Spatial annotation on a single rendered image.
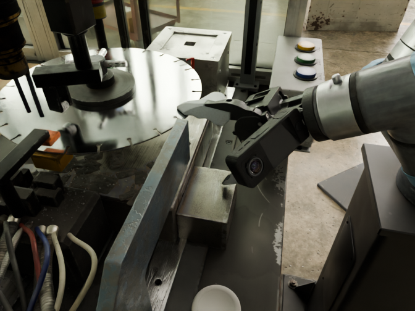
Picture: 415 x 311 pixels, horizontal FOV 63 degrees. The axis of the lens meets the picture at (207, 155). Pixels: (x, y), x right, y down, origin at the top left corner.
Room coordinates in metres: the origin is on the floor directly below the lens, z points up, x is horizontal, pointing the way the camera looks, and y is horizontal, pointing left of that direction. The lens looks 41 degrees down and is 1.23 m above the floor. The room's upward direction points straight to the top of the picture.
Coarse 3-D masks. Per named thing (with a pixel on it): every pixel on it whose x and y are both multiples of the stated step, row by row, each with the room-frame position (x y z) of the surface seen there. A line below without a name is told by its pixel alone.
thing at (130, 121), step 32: (128, 64) 0.58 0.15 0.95; (160, 64) 0.58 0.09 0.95; (0, 96) 0.47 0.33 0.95; (32, 96) 0.47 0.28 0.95; (160, 96) 0.47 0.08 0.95; (192, 96) 0.47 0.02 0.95; (0, 128) 0.38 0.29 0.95; (32, 128) 0.38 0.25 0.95; (64, 128) 0.38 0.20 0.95; (96, 128) 0.38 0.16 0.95; (128, 128) 0.38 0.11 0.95; (160, 128) 0.38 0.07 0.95
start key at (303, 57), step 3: (300, 54) 0.72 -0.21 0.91; (303, 54) 0.72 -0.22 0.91; (306, 54) 0.72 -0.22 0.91; (309, 54) 0.72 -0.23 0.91; (297, 57) 0.71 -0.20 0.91; (300, 57) 0.71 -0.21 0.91; (303, 57) 0.71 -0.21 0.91; (306, 57) 0.71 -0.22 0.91; (309, 57) 0.71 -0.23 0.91; (312, 57) 0.71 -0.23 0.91; (315, 57) 0.71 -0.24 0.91; (300, 60) 0.70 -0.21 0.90; (303, 60) 0.69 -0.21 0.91; (306, 60) 0.69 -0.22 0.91; (309, 60) 0.69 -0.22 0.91; (312, 60) 0.70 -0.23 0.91; (306, 63) 0.69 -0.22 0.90; (309, 63) 0.69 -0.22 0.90
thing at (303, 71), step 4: (300, 68) 0.65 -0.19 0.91; (304, 68) 0.65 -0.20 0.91; (308, 68) 0.65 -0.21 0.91; (312, 68) 0.65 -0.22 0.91; (296, 72) 0.64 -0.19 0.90; (300, 72) 0.64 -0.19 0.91; (304, 72) 0.64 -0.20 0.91; (308, 72) 0.64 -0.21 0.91; (312, 72) 0.64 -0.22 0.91; (300, 76) 0.63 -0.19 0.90; (304, 76) 0.63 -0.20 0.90; (308, 76) 0.62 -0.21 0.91; (312, 76) 0.63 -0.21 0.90
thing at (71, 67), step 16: (80, 48) 0.41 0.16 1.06; (64, 64) 0.42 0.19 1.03; (80, 64) 0.41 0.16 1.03; (96, 64) 0.42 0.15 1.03; (48, 80) 0.40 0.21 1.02; (64, 80) 0.40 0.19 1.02; (80, 80) 0.40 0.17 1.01; (96, 80) 0.41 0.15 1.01; (48, 96) 0.40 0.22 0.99; (64, 96) 0.42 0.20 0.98
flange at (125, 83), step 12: (108, 72) 0.50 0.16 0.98; (120, 72) 0.53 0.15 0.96; (84, 84) 0.49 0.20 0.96; (96, 84) 0.47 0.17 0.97; (108, 84) 0.48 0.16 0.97; (120, 84) 0.49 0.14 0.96; (132, 84) 0.49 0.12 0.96; (72, 96) 0.45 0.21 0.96; (84, 96) 0.45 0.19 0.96; (96, 96) 0.45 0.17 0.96; (108, 96) 0.45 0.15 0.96; (120, 96) 0.46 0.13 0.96
